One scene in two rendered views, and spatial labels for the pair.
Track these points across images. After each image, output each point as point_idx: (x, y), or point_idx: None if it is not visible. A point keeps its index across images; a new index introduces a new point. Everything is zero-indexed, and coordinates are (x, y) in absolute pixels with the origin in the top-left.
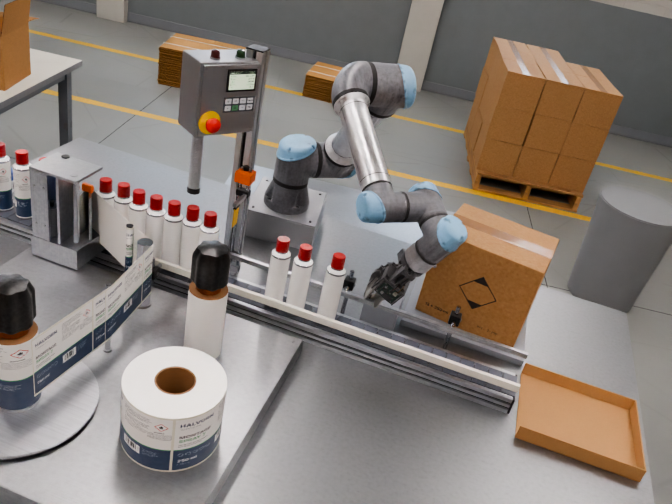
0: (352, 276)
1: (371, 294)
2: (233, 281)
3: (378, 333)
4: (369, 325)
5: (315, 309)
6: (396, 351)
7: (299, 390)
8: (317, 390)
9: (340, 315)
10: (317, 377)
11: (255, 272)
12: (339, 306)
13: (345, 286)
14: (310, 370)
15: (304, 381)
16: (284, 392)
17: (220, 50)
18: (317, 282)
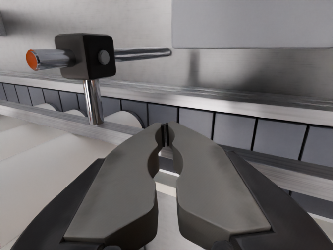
0: (59, 66)
1: (165, 125)
2: (3, 90)
3: (257, 140)
4: (226, 111)
5: (104, 106)
6: (325, 204)
7: (164, 240)
8: (184, 240)
9: (150, 100)
10: (177, 218)
11: (12, 1)
12: (149, 2)
13: (84, 95)
14: (164, 206)
15: (164, 226)
16: (151, 242)
17: None
18: (33, 118)
